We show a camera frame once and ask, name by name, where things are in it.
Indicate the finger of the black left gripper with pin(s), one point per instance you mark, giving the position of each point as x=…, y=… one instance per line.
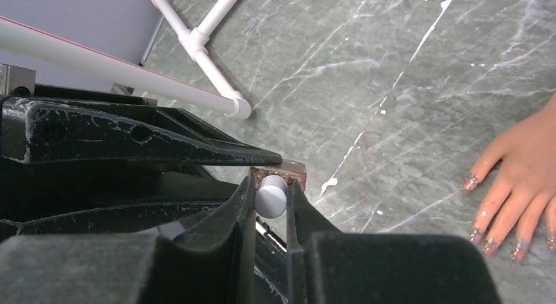
x=44, y=130
x=167, y=204

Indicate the mannequin practice hand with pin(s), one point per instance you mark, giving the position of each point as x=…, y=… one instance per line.
x=523, y=190

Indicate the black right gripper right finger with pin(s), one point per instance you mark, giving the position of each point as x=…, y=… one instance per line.
x=326, y=265

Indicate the glitter nail polish bottle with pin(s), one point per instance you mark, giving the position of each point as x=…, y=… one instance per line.
x=288, y=170

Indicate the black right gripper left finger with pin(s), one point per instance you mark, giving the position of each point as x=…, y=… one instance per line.
x=210, y=262

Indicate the white nail polish brush cap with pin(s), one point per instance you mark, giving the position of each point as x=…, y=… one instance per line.
x=270, y=199

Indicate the white PVC pipe frame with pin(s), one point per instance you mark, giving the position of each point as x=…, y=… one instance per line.
x=26, y=40

